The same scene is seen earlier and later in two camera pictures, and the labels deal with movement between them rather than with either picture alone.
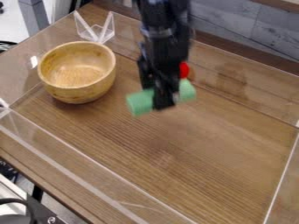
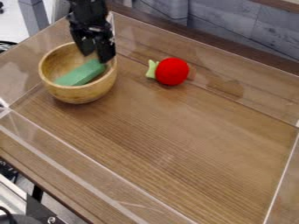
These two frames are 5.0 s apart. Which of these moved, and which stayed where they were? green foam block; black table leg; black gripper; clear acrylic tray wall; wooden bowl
Moved: green foam block; black gripper
Stayed: wooden bowl; black table leg; clear acrylic tray wall
